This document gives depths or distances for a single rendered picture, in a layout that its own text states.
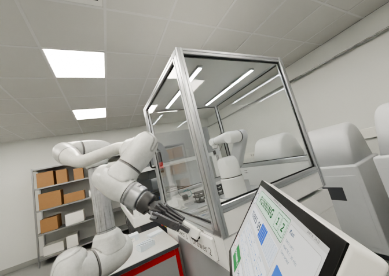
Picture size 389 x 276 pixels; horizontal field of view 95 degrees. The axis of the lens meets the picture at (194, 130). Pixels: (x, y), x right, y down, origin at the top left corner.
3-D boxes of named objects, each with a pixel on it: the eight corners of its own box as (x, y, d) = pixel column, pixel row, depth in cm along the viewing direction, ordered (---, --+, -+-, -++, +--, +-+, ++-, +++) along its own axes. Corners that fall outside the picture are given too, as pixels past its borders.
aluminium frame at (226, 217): (222, 239, 85) (175, 46, 102) (162, 210, 173) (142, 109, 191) (326, 184, 130) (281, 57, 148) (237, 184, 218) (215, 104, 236)
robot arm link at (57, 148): (58, 144, 91) (87, 143, 102) (47, 139, 102) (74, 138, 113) (56, 169, 92) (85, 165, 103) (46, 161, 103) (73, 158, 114)
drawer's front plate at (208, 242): (216, 262, 90) (210, 239, 92) (191, 245, 115) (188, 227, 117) (219, 260, 91) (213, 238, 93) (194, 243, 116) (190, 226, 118)
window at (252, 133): (219, 204, 91) (182, 55, 105) (219, 204, 92) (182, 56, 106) (314, 166, 132) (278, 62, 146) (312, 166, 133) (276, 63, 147)
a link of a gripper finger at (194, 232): (183, 220, 62) (182, 221, 61) (201, 231, 61) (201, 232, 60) (179, 228, 62) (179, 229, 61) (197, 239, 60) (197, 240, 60)
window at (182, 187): (213, 224, 94) (175, 61, 110) (165, 206, 168) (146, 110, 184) (215, 223, 94) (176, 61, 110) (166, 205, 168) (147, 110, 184)
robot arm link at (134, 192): (140, 179, 71) (153, 186, 70) (129, 199, 71) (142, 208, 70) (128, 183, 62) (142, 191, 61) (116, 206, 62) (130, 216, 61)
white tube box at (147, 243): (141, 252, 136) (140, 247, 137) (136, 250, 142) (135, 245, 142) (155, 244, 145) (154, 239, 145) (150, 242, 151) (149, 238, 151)
